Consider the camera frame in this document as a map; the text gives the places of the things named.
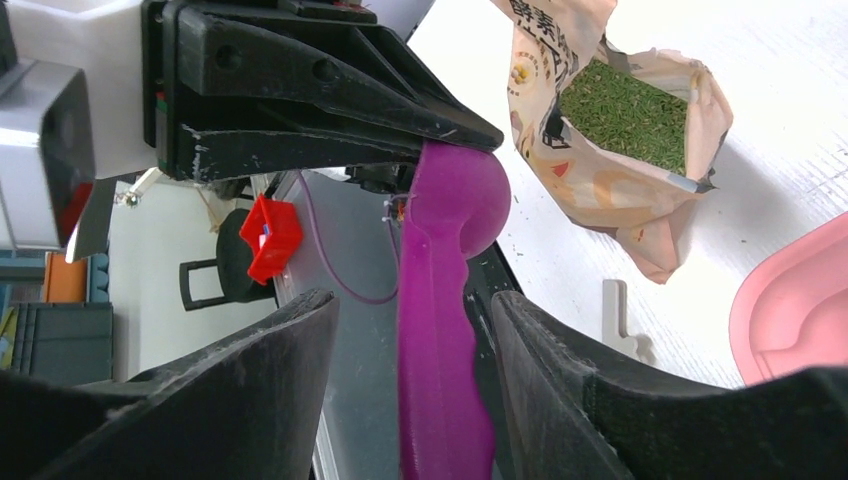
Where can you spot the beige cat litter bag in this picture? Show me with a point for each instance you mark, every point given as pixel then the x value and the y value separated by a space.
pixel 642 206

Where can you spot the red plastic bin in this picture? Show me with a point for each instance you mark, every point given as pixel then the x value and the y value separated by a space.
pixel 273 233

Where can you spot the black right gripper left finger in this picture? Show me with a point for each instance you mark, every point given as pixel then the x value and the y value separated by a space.
pixel 244 407

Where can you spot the green cat litter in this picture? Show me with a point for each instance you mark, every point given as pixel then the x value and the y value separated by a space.
pixel 624 115

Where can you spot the pink litter box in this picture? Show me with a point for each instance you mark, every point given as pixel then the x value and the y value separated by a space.
pixel 790 313

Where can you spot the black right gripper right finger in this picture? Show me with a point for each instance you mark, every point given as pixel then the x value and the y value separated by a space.
pixel 577 409

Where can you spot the purple litter scoop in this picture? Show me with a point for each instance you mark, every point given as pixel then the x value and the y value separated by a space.
pixel 459 202

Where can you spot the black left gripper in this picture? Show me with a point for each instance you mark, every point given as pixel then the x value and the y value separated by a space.
pixel 267 86

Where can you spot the black stool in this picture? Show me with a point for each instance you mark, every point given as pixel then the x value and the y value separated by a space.
pixel 233 257

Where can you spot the white bag clip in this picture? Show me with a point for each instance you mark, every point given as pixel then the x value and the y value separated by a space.
pixel 614 324

